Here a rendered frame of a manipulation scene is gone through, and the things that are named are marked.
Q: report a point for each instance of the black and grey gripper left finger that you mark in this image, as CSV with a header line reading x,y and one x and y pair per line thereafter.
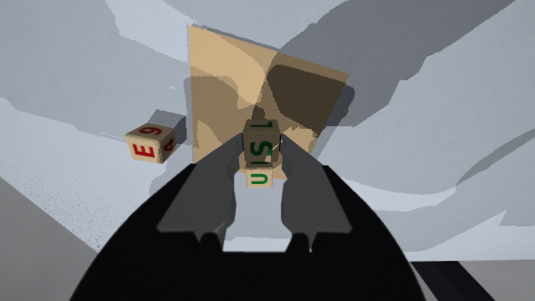
x,y
199,199

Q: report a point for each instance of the tan flat mat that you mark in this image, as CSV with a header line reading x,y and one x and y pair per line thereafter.
x,y
232,81

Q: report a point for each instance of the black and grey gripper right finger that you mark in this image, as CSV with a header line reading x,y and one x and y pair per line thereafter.
x,y
340,224

